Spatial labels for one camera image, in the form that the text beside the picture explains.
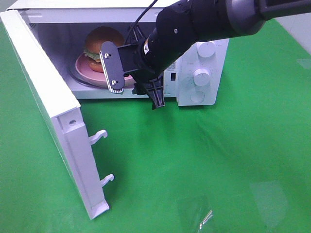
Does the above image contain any upper white power knob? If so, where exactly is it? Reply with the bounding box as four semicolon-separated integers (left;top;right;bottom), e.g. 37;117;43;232
196;42;216;58

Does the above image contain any pink round plate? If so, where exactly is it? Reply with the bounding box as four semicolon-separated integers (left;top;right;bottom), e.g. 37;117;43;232
75;53;136;88

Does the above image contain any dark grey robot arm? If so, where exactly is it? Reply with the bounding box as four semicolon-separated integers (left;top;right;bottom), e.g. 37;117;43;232
100;0;311;109

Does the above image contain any round door release button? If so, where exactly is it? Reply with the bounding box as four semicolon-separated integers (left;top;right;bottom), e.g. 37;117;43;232
190;91;205;103

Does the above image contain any burger with lettuce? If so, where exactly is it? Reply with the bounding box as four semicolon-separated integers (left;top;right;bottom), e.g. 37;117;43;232
83;26;126;73

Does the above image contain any lower white timer knob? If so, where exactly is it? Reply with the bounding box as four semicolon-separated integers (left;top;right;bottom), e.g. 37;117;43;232
193;68;211;86

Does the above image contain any white microwave oven body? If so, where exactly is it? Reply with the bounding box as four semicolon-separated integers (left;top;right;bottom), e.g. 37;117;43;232
0;0;228;106

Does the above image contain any white warning label sticker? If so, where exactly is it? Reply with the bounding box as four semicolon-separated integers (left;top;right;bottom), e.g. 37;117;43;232
165;61;177;72

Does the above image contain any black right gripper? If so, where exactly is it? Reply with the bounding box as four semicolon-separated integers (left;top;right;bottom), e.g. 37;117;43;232
100;24;190;110

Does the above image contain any white microwave door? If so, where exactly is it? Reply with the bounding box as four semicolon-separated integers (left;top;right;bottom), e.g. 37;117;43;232
0;10;114;219

